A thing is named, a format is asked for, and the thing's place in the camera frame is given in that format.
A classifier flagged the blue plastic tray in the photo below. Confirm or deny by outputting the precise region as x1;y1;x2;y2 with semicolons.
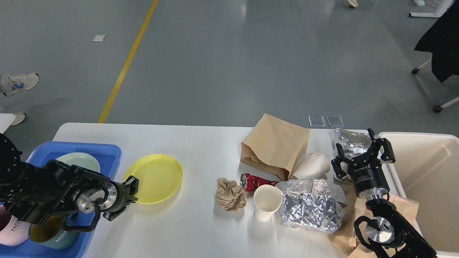
0;142;121;258

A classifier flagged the pale green plate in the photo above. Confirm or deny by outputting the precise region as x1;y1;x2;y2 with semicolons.
56;152;100;173

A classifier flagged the white table corner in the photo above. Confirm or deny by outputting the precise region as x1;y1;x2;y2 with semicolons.
0;113;16;134

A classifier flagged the dark green mug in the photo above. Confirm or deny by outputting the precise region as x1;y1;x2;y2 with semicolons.
28;216;80;250

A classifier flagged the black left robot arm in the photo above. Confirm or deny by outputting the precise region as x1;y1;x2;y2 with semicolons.
0;134;139;233

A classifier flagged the tipped white paper cup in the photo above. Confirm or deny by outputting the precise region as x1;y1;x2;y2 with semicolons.
290;152;331;180

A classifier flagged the flat brown paper sheet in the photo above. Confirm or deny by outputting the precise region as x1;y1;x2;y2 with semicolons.
328;187;419;258

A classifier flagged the brown paper bag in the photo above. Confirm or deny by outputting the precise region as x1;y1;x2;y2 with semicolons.
240;113;311;181

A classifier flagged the pink ribbed mug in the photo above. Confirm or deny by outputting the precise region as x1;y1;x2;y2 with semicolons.
0;205;30;246

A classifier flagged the crumpled brown paper ball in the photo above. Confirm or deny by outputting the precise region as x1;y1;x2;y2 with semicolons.
215;177;247;212

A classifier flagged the beige plastic bin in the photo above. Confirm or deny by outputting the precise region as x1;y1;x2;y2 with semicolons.
379;132;459;258

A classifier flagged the white blue sneaker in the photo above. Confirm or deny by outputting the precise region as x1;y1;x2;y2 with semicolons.
0;73;39;96

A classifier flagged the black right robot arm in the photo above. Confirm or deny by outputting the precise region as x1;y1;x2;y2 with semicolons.
331;129;437;258

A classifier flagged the yellow plastic plate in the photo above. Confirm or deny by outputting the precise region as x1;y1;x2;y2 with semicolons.
123;154;183;204

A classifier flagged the crushed red soda can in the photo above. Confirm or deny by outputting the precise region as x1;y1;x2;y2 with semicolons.
240;173;279;192

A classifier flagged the upright white paper cup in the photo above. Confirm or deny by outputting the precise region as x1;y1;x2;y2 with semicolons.
254;185;283;222

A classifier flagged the large crumpled foil sheet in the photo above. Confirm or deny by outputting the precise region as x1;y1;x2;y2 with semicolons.
276;178;346;234

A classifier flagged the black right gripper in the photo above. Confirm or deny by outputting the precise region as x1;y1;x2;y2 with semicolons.
333;128;396;197

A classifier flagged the person in grey trousers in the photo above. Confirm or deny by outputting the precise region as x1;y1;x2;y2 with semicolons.
347;0;359;8

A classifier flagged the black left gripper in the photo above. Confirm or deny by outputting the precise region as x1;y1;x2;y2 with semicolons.
75;175;139;221

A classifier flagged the small crumpled foil bag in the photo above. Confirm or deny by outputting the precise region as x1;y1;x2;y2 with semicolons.
334;128;372;156

